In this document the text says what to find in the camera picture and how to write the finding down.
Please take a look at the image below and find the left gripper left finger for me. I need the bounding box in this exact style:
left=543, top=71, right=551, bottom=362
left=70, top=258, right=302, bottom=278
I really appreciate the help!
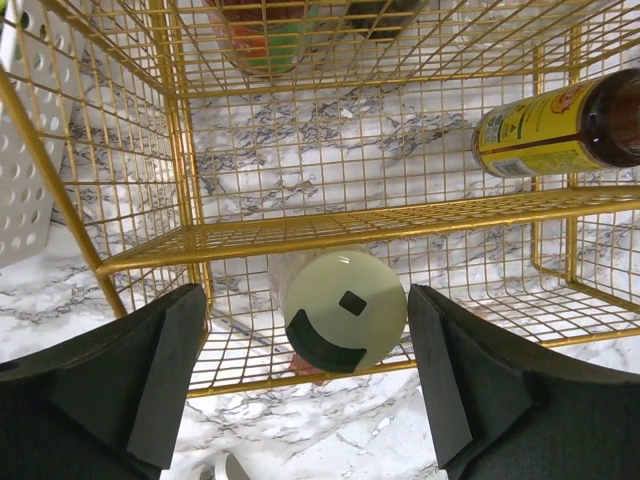
left=1, top=284, right=207, bottom=479

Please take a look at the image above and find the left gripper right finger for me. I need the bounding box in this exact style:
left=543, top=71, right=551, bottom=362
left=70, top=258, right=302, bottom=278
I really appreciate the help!
left=408, top=285, right=639, bottom=479

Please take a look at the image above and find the clear shaker green lid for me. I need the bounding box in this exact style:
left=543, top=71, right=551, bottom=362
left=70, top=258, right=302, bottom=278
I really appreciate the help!
left=268, top=245, right=407, bottom=374

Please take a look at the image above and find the small yellow label bottle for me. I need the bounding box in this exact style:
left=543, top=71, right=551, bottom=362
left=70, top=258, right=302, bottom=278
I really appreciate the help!
left=471, top=68, right=639, bottom=178

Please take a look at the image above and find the red sauce bottle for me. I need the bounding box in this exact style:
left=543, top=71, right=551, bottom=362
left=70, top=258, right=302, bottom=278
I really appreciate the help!
left=203, top=1, right=320, bottom=77

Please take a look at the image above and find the gold spice jar black cap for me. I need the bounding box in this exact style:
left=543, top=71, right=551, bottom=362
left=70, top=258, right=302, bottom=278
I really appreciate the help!
left=346, top=0, right=428, bottom=41

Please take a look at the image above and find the white rectangular case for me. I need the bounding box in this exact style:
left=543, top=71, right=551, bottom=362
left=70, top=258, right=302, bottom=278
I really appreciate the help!
left=193, top=451, right=251, bottom=480

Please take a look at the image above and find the white red marker pen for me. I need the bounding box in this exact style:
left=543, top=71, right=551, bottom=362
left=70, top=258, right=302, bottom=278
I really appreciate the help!
left=288, top=353, right=323, bottom=376

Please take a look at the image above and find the white plastic basket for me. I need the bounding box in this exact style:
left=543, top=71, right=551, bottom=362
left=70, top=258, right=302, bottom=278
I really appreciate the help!
left=1, top=1, right=98, bottom=267

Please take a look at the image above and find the gold wire rack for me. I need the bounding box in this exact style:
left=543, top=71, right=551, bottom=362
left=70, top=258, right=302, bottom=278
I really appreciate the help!
left=1, top=1, right=639, bottom=397

